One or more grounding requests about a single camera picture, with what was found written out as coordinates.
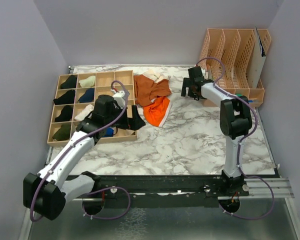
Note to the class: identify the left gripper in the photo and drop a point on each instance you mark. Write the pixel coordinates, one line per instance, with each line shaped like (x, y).
(133, 123)

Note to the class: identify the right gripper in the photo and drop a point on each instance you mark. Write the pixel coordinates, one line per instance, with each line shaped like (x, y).
(187, 83)

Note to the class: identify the bright orange underwear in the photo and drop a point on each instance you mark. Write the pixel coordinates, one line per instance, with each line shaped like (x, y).
(157, 113)

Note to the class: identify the rust brown underwear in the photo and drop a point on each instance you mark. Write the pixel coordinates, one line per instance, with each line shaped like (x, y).
(149, 86)

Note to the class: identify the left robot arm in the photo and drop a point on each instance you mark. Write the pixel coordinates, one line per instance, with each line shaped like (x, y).
(47, 192)

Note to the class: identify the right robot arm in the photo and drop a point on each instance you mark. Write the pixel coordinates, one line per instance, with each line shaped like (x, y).
(235, 122)

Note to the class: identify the blue rolled underwear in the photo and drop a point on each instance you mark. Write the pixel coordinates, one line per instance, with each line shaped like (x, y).
(109, 132)

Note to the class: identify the white rolled underwear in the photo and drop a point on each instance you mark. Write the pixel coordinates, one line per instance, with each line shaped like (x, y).
(82, 111)

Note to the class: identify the navy rolled underwear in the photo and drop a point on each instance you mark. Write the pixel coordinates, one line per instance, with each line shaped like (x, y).
(88, 96)

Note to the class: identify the light green rolled underwear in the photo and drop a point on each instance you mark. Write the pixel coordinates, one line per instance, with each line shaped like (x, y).
(87, 82)

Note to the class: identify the black rolled underwear third row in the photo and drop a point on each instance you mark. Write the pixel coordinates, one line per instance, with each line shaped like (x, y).
(65, 114)

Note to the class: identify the black rolled underwear second row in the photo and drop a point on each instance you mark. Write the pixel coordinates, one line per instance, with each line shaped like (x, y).
(67, 98)

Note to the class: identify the dark green rolled underwear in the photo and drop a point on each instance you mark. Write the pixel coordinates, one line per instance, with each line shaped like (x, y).
(63, 133)

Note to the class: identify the black rolled underwear top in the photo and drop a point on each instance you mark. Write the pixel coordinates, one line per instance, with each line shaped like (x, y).
(67, 82)

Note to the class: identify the pink plastic file rack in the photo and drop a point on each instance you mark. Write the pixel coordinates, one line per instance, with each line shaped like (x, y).
(234, 48)

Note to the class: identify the wooden compartment organizer tray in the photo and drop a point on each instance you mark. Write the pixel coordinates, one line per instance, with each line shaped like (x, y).
(101, 86)

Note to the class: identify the white board in rack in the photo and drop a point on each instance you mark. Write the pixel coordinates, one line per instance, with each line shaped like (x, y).
(258, 57)

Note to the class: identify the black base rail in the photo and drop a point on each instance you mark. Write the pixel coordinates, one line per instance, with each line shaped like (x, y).
(158, 191)

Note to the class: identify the aluminium extrusion rail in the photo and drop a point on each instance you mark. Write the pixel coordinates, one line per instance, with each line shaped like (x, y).
(275, 187)

